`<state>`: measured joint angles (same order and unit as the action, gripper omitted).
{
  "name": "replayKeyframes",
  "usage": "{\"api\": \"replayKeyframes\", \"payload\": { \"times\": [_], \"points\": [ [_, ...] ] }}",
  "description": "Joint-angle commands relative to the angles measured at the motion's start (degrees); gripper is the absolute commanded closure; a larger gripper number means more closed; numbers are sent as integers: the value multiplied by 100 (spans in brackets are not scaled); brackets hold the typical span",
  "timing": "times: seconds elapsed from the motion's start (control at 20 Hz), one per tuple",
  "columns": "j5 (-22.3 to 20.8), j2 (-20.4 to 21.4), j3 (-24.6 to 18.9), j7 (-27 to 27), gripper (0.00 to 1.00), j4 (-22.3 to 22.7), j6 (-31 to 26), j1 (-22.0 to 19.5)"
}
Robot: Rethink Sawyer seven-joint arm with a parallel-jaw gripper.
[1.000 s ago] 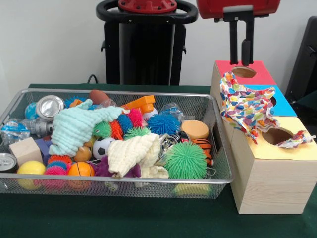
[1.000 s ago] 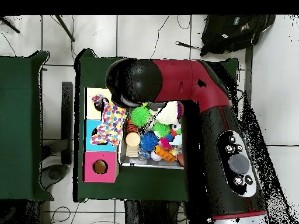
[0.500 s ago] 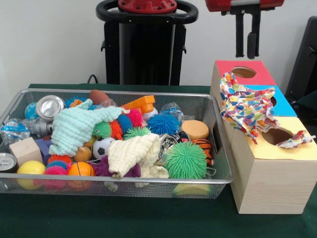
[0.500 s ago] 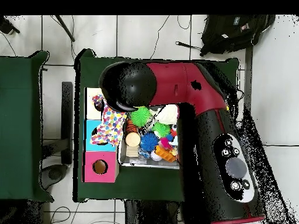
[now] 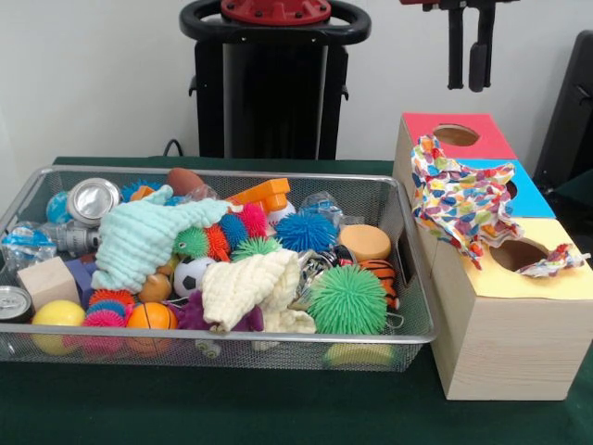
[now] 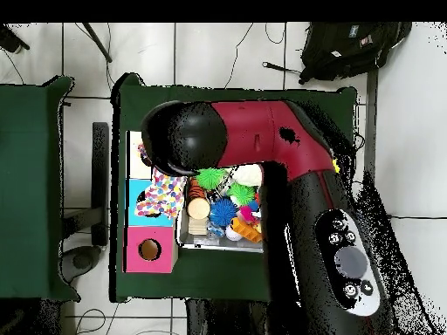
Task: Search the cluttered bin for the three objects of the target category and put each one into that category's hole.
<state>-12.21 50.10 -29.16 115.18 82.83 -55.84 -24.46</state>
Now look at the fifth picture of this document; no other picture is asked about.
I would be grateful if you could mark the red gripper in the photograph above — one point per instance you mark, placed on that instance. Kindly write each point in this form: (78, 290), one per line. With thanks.
(435, 4)

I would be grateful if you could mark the polka-dot cloth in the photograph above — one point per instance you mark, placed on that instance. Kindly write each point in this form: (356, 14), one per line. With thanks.
(463, 199)

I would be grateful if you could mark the white patterned cloth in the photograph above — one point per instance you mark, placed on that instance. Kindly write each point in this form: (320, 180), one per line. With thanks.
(554, 262)

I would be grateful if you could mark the clear mesh bin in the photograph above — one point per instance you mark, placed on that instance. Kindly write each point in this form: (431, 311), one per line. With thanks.
(412, 297)

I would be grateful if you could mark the wooden box with three holes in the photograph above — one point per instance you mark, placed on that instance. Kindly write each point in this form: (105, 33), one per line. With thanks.
(510, 352)

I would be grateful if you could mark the black upright panel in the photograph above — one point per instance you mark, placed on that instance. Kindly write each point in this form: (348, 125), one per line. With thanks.
(570, 120)

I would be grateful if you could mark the tan round wooden block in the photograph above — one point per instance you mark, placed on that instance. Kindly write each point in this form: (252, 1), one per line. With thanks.
(364, 243)

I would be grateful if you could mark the blue spiky ball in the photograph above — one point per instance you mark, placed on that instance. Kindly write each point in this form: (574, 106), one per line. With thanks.
(306, 232)

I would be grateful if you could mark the orange plastic toy brick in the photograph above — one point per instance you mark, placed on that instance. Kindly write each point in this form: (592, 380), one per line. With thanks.
(262, 193)

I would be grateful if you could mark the green spiky ball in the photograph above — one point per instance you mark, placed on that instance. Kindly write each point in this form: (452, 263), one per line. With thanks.
(347, 298)

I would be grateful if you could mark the cream yellow cloth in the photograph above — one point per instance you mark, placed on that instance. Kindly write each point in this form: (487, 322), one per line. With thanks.
(243, 289)

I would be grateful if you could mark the small soccer ball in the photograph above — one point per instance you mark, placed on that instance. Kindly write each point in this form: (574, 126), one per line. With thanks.
(191, 276)

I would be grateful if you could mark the mint green cloth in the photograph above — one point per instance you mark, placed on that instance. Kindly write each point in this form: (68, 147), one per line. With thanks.
(144, 243)

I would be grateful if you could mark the silver drink can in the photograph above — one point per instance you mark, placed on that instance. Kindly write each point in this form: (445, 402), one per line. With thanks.
(93, 199)

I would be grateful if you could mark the small orange basketball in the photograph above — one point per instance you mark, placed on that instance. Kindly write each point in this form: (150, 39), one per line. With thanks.
(151, 317)

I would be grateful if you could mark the dark green tablecloth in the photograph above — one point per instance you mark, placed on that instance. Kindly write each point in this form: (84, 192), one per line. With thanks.
(232, 408)

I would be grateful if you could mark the pink spiky ball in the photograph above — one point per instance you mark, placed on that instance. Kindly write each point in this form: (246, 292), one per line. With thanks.
(104, 317)

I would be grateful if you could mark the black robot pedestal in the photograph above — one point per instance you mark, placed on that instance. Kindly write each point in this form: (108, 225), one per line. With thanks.
(269, 93)

